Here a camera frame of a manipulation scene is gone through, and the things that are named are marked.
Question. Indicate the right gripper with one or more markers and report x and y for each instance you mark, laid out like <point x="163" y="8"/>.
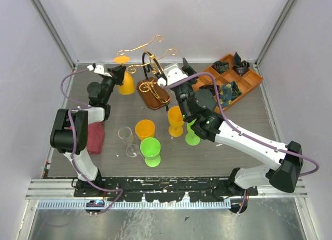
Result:
<point x="187" y="68"/>

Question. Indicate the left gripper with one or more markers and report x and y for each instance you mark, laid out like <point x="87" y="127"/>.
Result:
<point x="118" y="73"/>

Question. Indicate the orange goblet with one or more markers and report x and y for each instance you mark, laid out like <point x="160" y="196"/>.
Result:
<point x="176" y="122"/>
<point x="145" y="129"/>
<point x="128" y="86"/>

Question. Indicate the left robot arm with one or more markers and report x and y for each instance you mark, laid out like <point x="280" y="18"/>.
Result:
<point x="69" y="135"/>

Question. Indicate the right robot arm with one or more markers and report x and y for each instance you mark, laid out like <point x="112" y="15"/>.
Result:
<point x="281" y="163"/>

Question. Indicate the gold wine glass rack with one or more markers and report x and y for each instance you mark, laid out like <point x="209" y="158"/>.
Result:
<point x="147" y="88"/>

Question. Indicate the clear wine glass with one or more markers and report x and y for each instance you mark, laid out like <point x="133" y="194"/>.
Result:
<point x="127" y="138"/>

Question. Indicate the black orange folded tie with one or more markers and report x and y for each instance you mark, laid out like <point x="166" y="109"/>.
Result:
<point x="208" y="87"/>

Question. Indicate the dark green folded tie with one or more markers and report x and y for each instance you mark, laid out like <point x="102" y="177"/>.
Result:
<point x="220" y="66"/>

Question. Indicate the red cloth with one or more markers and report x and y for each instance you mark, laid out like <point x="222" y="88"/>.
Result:
<point x="96" y="136"/>

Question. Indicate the blue floral folded tie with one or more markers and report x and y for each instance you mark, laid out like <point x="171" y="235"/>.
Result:
<point x="228" y="93"/>

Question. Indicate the green goblet right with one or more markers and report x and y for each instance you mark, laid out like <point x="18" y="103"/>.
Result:
<point x="191" y="138"/>

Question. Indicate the green goblet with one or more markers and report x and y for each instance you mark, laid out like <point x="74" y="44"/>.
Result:
<point x="150" y="149"/>
<point x="191" y="138"/>

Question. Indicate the wooden compartment tray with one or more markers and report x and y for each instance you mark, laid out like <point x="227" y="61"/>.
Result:
<point x="246" y="83"/>

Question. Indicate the green goblet front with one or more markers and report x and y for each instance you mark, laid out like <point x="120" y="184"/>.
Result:
<point x="150" y="149"/>

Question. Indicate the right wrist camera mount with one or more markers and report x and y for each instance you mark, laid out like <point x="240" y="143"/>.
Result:
<point x="172" y="74"/>

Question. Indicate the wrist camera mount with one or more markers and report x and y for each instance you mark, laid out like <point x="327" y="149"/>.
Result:
<point x="172" y="74"/>
<point x="98" y="68"/>

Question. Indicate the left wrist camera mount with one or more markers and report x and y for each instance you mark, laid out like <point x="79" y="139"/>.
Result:
<point x="98" y="68"/>

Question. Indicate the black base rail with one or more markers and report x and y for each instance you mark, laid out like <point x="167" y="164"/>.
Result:
<point x="161" y="189"/>

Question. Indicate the grey cable duct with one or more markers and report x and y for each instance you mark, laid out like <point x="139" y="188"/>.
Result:
<point x="100" y="205"/>

